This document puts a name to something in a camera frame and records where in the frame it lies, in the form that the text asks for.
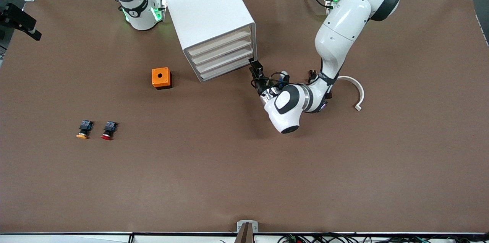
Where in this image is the white plastic drawer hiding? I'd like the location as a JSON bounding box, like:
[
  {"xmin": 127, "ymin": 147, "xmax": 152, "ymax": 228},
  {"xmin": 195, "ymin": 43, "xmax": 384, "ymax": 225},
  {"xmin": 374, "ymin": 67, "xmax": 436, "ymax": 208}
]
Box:
[
  {"xmin": 188, "ymin": 26, "xmax": 253, "ymax": 57},
  {"xmin": 191, "ymin": 35, "xmax": 253, "ymax": 65},
  {"xmin": 199, "ymin": 53, "xmax": 256, "ymax": 81},
  {"xmin": 195, "ymin": 44, "xmax": 254, "ymax": 73}
]

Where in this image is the white drawer cabinet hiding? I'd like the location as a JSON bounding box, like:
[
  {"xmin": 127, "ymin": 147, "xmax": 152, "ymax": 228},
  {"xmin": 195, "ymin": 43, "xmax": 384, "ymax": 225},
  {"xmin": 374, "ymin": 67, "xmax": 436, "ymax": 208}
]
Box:
[{"xmin": 160, "ymin": 0, "xmax": 257, "ymax": 83}]

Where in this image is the yellow push button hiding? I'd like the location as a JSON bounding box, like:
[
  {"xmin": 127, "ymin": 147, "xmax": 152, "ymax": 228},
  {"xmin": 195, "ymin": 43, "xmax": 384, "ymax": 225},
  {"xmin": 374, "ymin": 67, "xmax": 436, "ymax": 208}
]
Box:
[{"xmin": 76, "ymin": 120, "xmax": 94, "ymax": 140}]

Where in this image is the red push button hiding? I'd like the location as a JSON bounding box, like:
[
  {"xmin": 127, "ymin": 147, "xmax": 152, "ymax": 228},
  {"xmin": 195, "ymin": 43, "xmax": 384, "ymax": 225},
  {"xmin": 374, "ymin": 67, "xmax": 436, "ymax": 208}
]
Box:
[{"xmin": 101, "ymin": 120, "xmax": 119, "ymax": 141}]

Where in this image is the orange box with hole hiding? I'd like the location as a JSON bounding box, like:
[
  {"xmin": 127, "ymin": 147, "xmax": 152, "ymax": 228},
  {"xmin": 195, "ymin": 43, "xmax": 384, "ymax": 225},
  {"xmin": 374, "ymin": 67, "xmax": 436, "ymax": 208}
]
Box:
[{"xmin": 152, "ymin": 67, "xmax": 173, "ymax": 90}]

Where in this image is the white curved plastic clamp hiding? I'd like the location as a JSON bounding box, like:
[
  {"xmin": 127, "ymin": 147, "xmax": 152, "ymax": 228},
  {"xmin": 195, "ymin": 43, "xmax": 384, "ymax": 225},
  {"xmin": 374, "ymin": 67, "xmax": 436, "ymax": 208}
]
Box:
[{"xmin": 336, "ymin": 76, "xmax": 365, "ymax": 112}]

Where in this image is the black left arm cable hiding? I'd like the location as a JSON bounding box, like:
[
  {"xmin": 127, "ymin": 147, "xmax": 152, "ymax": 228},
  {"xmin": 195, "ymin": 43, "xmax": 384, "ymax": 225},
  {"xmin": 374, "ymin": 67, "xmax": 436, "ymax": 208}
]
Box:
[{"xmin": 250, "ymin": 71, "xmax": 306, "ymax": 92}]

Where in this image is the silver camera mount bracket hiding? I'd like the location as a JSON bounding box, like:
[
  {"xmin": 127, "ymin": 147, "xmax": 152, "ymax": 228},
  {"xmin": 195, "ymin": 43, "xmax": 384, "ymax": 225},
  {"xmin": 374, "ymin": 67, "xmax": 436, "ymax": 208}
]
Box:
[{"xmin": 236, "ymin": 220, "xmax": 259, "ymax": 243}]

